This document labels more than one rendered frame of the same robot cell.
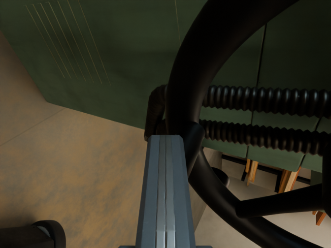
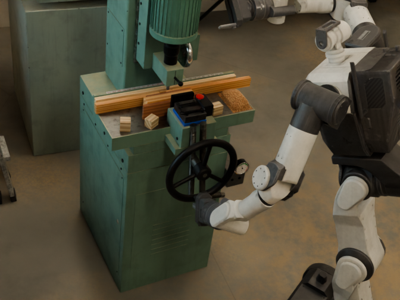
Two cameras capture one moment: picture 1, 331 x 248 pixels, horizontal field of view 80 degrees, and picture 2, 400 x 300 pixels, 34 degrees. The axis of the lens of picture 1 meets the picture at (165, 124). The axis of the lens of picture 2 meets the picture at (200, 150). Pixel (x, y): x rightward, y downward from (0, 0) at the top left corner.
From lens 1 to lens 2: 2.33 m
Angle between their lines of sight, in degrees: 16
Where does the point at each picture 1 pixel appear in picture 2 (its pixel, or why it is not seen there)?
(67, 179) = (280, 263)
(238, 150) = (223, 155)
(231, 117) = not seen: hidden behind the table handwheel
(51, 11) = (155, 239)
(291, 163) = (225, 138)
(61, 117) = (221, 259)
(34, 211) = not seen: hidden behind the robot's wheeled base
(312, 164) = (224, 133)
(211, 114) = not seen: hidden behind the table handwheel
